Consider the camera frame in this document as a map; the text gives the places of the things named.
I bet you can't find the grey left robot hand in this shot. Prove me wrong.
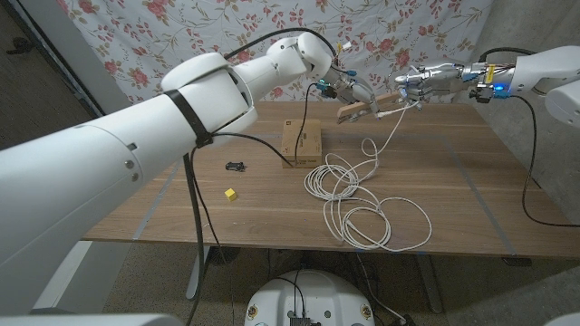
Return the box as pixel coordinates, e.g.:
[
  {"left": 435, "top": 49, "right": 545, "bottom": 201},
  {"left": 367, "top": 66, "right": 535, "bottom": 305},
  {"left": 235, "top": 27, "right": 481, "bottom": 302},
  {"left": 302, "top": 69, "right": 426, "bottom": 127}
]
[{"left": 333, "top": 74, "right": 384, "bottom": 124}]

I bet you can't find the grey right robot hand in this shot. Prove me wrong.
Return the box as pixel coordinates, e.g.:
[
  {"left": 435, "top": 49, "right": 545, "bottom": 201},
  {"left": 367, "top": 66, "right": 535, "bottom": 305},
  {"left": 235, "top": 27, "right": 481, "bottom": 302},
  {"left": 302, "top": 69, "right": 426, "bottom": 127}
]
[{"left": 392, "top": 62, "right": 468, "bottom": 112}]

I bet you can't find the long wooden cable holder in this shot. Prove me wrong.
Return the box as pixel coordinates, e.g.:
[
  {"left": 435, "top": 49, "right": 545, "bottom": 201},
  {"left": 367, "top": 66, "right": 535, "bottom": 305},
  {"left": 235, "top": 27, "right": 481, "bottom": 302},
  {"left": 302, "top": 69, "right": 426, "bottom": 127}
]
[{"left": 335, "top": 91, "right": 404, "bottom": 125}]

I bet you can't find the white Ethernet cable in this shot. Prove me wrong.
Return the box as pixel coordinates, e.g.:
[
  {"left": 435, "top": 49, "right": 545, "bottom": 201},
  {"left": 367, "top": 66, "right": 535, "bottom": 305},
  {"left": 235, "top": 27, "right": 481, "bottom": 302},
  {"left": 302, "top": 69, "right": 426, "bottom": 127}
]
[{"left": 303, "top": 100, "right": 434, "bottom": 254}]

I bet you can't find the brown cardboard package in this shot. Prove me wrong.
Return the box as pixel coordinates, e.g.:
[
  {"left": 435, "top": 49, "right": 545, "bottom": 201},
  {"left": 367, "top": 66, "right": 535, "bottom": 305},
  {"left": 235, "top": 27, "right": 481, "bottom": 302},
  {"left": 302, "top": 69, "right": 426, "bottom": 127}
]
[{"left": 280, "top": 118, "right": 324, "bottom": 169}]

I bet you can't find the floral backdrop cloth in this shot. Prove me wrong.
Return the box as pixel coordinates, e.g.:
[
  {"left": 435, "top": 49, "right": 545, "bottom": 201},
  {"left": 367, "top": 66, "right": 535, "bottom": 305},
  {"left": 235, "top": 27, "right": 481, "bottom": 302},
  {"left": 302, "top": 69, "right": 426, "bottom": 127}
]
[{"left": 56, "top": 0, "right": 495, "bottom": 126}]

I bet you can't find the grey table leg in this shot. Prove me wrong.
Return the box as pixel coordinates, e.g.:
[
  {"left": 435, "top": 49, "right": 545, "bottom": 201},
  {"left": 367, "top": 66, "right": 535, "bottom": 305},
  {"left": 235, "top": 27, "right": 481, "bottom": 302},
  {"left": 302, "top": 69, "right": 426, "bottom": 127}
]
[
  {"left": 185, "top": 245, "right": 212, "bottom": 301},
  {"left": 415, "top": 253, "right": 444, "bottom": 314}
]

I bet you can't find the black round floor object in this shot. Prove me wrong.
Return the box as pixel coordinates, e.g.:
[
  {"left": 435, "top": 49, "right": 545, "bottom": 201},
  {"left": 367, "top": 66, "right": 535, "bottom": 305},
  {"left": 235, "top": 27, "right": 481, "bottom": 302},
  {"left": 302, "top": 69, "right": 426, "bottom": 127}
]
[{"left": 207, "top": 246, "right": 241, "bottom": 267}]

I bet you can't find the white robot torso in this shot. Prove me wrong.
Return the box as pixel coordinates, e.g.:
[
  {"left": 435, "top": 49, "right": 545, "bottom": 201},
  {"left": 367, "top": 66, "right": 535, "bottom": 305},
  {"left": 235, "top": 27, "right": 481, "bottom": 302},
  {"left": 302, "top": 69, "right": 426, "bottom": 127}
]
[{"left": 244, "top": 269, "right": 376, "bottom": 326}]

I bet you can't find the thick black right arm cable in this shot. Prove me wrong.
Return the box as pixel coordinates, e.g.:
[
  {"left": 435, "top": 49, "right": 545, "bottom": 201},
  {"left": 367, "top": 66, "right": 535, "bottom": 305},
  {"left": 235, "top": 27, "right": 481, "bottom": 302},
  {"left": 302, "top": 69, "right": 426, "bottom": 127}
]
[{"left": 478, "top": 46, "right": 538, "bottom": 64}]

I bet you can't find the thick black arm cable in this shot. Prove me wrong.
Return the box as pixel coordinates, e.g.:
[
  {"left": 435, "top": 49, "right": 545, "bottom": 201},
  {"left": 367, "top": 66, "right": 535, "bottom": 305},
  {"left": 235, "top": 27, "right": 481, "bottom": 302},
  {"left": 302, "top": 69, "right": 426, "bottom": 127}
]
[
  {"left": 182, "top": 26, "right": 340, "bottom": 326},
  {"left": 478, "top": 46, "right": 538, "bottom": 64}
]

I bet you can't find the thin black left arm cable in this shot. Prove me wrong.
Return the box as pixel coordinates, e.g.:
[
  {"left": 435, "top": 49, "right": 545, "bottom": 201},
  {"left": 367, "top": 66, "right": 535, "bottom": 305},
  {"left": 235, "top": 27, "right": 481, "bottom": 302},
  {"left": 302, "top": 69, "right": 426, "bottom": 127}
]
[{"left": 189, "top": 81, "right": 327, "bottom": 326}]

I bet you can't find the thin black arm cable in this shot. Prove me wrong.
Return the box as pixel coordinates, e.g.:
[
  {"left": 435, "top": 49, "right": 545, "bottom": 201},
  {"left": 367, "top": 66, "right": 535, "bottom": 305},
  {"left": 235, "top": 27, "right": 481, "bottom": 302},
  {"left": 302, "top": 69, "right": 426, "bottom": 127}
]
[
  {"left": 509, "top": 94, "right": 580, "bottom": 228},
  {"left": 189, "top": 81, "right": 327, "bottom": 326}
]

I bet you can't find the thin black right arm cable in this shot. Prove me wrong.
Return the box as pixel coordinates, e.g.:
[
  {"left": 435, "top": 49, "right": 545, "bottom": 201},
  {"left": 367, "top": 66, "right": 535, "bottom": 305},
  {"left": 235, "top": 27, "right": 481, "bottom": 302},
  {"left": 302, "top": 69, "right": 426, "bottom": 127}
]
[{"left": 509, "top": 94, "right": 580, "bottom": 228}]

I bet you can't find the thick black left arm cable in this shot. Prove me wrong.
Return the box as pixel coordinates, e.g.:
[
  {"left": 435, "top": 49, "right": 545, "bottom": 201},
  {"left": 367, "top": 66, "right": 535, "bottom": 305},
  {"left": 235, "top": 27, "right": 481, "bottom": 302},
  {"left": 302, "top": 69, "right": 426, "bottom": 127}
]
[{"left": 182, "top": 26, "right": 340, "bottom": 326}]

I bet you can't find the black door handle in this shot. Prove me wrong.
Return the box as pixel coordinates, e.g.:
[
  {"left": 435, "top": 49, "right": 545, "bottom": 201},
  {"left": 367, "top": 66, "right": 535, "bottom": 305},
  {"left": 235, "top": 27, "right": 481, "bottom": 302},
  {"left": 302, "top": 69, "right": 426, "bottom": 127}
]
[{"left": 6, "top": 36, "right": 34, "bottom": 55}]

